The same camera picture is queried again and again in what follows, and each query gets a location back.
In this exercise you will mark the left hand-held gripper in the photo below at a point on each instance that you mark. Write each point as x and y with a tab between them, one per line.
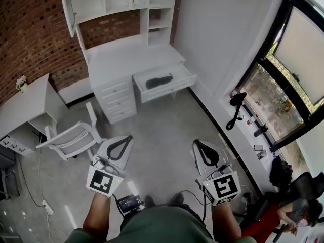
102	181

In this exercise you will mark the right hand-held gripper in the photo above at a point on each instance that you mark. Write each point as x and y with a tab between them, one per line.
225	186

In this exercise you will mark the white desk drawer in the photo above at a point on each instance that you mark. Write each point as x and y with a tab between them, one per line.
167	90

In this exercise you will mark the black umbrella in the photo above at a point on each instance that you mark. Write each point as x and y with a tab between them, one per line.
158	81

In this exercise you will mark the person's left forearm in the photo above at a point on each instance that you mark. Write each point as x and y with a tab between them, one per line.
97	218

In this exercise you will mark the person's right forearm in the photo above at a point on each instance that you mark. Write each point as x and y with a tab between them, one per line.
225	224

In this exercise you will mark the white mesh chair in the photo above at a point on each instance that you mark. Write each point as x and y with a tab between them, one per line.
72	142

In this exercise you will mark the black smartphone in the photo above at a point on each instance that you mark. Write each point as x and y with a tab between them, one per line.
258	147
262	154

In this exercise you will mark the person's right shoe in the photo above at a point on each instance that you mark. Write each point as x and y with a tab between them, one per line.
178	198

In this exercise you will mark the person's shoe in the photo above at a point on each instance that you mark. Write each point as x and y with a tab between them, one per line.
150	201
178	198

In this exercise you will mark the red capped small bottle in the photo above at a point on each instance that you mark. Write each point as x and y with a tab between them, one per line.
251	121
234	93

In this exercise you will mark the black device with screen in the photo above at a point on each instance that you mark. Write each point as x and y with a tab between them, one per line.
129	204

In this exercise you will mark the black bottle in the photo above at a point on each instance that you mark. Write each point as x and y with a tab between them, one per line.
260	130

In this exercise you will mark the person's left shoe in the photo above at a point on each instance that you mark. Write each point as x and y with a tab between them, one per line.
150	201

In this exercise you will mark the black backpack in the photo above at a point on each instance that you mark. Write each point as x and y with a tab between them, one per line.
279	172

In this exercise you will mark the white desk with hutch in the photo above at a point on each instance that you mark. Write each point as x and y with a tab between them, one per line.
114	64

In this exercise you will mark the red chair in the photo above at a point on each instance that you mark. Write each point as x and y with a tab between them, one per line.
260	219

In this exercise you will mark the person's green shirt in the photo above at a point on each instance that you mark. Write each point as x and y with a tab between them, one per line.
157	226

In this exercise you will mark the white power strip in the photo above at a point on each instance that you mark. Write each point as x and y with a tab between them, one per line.
48	206

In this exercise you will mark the white side table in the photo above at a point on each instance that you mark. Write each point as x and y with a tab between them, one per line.
30	105

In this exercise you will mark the black office chair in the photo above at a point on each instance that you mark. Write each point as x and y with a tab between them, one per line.
303	186

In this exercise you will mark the dark storage unit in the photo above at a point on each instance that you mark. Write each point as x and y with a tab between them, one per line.
8	173

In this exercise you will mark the black framed window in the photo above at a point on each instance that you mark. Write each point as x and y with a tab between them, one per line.
291	72

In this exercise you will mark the pink flowers in pot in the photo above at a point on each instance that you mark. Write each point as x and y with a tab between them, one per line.
21	83

